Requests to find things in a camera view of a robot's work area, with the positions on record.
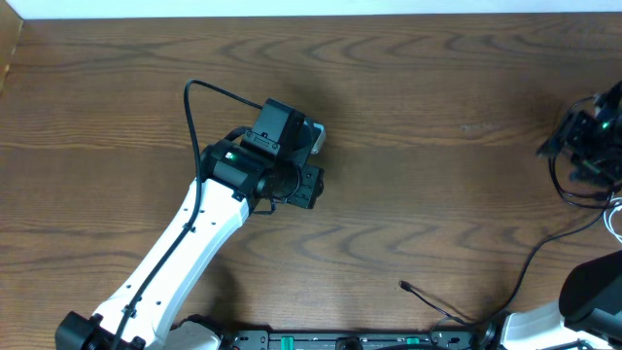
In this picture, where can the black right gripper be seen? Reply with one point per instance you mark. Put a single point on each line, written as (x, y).
(570, 133)

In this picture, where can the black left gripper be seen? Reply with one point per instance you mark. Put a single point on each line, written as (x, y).
(309, 187)

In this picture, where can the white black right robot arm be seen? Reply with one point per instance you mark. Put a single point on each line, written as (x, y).
(587, 313)

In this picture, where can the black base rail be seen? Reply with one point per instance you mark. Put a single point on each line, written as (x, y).
(440, 337)

